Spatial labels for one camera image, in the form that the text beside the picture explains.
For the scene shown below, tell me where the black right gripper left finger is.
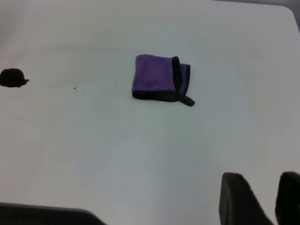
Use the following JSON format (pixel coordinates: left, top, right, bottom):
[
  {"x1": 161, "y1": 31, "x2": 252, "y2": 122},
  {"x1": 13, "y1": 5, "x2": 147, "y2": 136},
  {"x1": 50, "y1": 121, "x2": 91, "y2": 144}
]
[{"x1": 219, "y1": 172, "x2": 275, "y2": 225}]

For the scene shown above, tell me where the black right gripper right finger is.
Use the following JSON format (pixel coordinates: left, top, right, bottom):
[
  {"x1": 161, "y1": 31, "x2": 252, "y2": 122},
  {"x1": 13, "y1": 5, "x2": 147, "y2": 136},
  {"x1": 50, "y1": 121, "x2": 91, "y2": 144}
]
[{"x1": 274, "y1": 171, "x2": 300, "y2": 225}]

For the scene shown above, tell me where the purple cloth with black trim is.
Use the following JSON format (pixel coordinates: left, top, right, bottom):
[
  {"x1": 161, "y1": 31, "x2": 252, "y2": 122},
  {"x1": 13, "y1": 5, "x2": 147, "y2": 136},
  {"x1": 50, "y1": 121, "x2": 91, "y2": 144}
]
[{"x1": 131, "y1": 54, "x2": 195, "y2": 107}]

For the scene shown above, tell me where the dark coffee spill puddle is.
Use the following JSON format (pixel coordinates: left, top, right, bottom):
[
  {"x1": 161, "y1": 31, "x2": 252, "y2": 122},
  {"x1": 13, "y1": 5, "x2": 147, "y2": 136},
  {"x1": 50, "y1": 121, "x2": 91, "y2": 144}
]
[{"x1": 0, "y1": 68, "x2": 30, "y2": 88}]

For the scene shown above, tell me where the black textured base plate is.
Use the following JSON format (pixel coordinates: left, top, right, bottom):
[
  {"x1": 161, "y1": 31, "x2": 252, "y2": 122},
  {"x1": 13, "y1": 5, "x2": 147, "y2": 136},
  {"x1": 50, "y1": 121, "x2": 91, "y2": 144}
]
[{"x1": 0, "y1": 202, "x2": 107, "y2": 225}]

